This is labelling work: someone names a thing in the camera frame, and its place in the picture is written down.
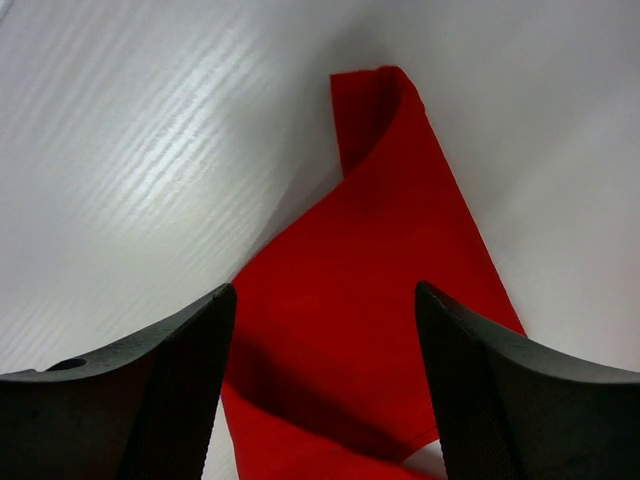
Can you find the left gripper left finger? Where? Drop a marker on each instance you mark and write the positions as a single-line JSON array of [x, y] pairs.
[[142, 407]]

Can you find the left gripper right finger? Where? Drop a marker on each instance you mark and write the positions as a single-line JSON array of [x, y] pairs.
[[507, 407]]

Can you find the red trousers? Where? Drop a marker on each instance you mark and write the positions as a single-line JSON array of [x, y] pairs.
[[325, 378]]

